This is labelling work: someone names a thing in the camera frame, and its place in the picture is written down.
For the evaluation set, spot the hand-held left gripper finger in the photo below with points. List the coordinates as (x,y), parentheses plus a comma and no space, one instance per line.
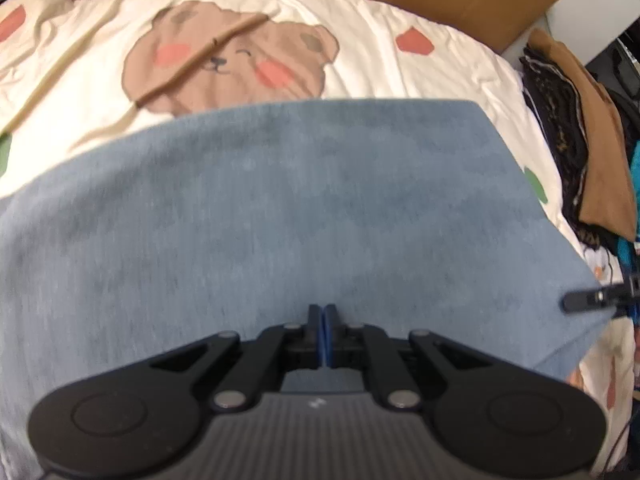
(327,345)
(316,345)

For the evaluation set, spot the cream bear printed blanket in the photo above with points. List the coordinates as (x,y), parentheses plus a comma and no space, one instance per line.
(375,70)

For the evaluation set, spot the leopard print cloth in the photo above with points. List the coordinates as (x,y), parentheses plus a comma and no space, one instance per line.
(560,120)

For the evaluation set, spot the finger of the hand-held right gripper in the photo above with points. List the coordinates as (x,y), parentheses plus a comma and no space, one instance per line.
(582,301)

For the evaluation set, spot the blue denim jeans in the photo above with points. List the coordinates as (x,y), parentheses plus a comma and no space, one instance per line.
(250,210)

